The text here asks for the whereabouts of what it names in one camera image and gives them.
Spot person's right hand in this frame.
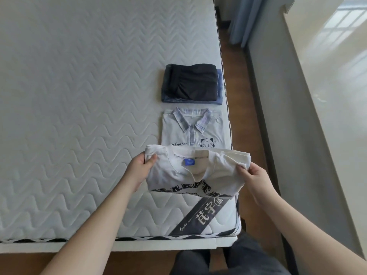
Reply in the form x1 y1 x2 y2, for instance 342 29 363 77
236 163 279 208

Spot folded grey polo shirt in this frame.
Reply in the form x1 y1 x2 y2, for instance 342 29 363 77
161 107 232 149

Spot person's left forearm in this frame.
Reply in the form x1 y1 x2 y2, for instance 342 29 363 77
40 178 134 275

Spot blue curtain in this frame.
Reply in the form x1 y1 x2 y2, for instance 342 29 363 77
229 0 265 48

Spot white quilted mattress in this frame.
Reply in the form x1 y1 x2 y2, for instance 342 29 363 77
0 0 242 244

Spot person's dark trousers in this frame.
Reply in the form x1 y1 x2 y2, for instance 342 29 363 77
170 230 292 275

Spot white printed t-shirt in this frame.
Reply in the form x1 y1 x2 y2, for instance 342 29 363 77
144 144 252 200

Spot person's left hand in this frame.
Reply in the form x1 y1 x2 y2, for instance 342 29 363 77
122 152 158 194

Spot person's right forearm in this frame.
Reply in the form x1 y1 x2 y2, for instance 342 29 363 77
263 194 367 275

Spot folded black garment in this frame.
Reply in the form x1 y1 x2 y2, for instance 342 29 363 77
164 64 218 101

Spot folded blue jeans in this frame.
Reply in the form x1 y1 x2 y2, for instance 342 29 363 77
161 65 223 105

